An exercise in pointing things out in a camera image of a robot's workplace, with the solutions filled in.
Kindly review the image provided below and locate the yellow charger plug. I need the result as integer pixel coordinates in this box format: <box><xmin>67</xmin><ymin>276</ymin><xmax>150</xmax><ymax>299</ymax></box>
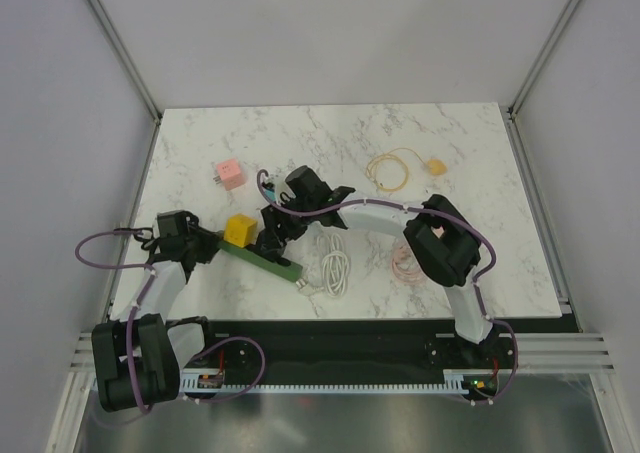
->
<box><xmin>425</xmin><ymin>158</ymin><xmax>448</xmax><ymax>176</ymax></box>

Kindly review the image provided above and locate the yellow cube socket adapter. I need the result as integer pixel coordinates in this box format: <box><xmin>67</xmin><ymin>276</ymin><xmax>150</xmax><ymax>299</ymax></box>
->
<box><xmin>223</xmin><ymin>214</ymin><xmax>258</xmax><ymax>248</ymax></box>

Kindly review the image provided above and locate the teal power strip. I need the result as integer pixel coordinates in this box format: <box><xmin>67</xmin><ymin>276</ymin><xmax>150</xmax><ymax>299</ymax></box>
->
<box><xmin>262</xmin><ymin>182</ymin><xmax>277</xmax><ymax>202</ymax></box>

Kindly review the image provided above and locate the green power strip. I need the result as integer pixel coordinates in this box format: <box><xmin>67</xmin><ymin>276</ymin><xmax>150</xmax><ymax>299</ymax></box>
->
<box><xmin>218</xmin><ymin>240</ymin><xmax>303</xmax><ymax>283</ymax></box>

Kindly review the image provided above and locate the pink cube socket adapter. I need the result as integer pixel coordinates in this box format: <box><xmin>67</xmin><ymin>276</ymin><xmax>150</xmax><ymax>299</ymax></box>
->
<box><xmin>214</xmin><ymin>159</ymin><xmax>246</xmax><ymax>191</ymax></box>

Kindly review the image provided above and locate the white coiled power cable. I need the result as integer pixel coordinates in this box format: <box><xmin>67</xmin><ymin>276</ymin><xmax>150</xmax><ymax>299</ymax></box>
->
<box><xmin>294</xmin><ymin>230</ymin><xmax>351</xmax><ymax>299</ymax></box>

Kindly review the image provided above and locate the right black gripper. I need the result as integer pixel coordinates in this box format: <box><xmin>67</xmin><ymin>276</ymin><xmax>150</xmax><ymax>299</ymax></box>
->
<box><xmin>262</xmin><ymin>193</ymin><xmax>317</xmax><ymax>250</ymax></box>

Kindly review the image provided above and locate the yellow charger cable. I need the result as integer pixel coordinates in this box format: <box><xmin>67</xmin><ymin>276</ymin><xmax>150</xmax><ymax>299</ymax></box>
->
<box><xmin>365</xmin><ymin>147</ymin><xmax>429</xmax><ymax>193</ymax></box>

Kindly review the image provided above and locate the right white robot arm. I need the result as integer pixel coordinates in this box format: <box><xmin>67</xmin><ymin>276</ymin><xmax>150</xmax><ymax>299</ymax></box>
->
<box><xmin>256</xmin><ymin>166</ymin><xmax>497</xmax><ymax>367</ymax></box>

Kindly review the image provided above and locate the pink coiled socket cable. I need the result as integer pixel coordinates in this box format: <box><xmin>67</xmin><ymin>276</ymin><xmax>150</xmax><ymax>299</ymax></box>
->
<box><xmin>390</xmin><ymin>240</ymin><xmax>426</xmax><ymax>285</ymax></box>

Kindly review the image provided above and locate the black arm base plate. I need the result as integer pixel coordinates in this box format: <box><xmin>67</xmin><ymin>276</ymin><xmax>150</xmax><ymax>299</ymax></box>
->
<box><xmin>159</xmin><ymin>317</ymin><xmax>516</xmax><ymax>389</ymax></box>

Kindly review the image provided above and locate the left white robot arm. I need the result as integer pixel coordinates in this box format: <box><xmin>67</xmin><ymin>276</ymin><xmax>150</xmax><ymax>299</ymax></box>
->
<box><xmin>91</xmin><ymin>210</ymin><xmax>221</xmax><ymax>414</ymax></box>

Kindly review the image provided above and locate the white slotted cable duct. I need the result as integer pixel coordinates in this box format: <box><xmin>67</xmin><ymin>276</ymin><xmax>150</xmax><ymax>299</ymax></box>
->
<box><xmin>179</xmin><ymin>369</ymin><xmax>500</xmax><ymax>395</ymax></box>

